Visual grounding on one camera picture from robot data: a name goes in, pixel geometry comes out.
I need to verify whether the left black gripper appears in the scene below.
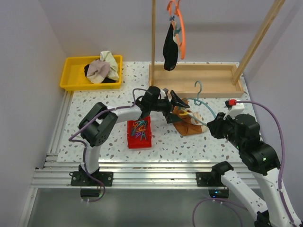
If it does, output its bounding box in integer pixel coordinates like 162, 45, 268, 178
150, 90, 189, 123

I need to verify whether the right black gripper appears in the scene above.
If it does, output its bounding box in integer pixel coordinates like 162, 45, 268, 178
207, 111, 244, 149

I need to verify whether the yellow clothespin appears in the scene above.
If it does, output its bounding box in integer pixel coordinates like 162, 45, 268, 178
179, 111, 189, 116

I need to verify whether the brown orange underwear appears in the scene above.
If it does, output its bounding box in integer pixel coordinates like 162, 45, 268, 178
172, 106, 209, 136

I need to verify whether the teal plastic hanger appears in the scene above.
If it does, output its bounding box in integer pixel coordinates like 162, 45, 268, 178
186, 80, 216, 127

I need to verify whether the dark teal clothespin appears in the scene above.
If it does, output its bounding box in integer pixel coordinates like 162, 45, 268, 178
131, 123, 139, 137

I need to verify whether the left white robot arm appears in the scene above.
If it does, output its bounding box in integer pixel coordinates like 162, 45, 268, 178
69, 86, 189, 186

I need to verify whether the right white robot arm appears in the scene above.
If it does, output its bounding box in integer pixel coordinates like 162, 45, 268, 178
196, 113, 303, 227

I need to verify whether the black underwear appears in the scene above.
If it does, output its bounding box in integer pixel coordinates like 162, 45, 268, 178
162, 19, 178, 71

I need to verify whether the orange plastic hanger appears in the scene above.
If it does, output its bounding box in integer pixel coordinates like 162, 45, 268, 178
166, 0, 186, 60

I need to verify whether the orange clothespin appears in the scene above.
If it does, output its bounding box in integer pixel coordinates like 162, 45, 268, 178
136, 125, 146, 133

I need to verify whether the grey clothespin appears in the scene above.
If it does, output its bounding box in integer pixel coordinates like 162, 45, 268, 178
139, 131, 147, 141

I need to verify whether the wooden rack base tray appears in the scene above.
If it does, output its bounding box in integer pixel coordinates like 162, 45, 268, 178
149, 63, 244, 98

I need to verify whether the red plastic bin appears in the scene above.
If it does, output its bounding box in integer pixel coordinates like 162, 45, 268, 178
127, 116, 152, 149

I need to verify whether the pale green cloth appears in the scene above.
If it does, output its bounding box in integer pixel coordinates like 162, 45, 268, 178
100, 51, 119, 81

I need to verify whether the yellow plastic tray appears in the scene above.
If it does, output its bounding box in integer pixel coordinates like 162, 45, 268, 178
60, 55, 123, 91

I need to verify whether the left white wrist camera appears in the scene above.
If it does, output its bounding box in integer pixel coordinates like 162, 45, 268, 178
160, 88, 169, 99

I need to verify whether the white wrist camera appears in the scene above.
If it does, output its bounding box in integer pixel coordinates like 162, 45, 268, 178
160, 88, 169, 99
223, 99, 245, 120

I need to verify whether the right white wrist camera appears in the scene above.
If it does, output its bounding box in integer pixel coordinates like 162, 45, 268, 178
223, 99, 245, 120

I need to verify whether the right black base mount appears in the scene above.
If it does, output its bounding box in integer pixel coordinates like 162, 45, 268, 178
196, 172, 225, 187

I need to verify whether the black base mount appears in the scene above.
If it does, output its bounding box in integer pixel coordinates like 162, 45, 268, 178
69, 169, 114, 187
196, 172, 225, 187

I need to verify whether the left wooden rack post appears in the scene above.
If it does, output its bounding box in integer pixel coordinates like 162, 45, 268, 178
149, 0, 156, 86

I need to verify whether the wooden rack post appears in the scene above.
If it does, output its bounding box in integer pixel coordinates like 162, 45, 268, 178
232, 0, 285, 85
149, 0, 156, 86

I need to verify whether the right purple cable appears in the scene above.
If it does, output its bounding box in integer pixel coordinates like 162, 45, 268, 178
192, 100, 303, 227

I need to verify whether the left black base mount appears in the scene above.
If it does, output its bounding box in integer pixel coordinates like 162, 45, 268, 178
69, 169, 114, 187

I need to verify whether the right wooden rack post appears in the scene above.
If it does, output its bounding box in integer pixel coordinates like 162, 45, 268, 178
232, 0, 285, 85

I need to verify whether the aluminium rail frame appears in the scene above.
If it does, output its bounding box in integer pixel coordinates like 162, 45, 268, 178
31, 90, 258, 189

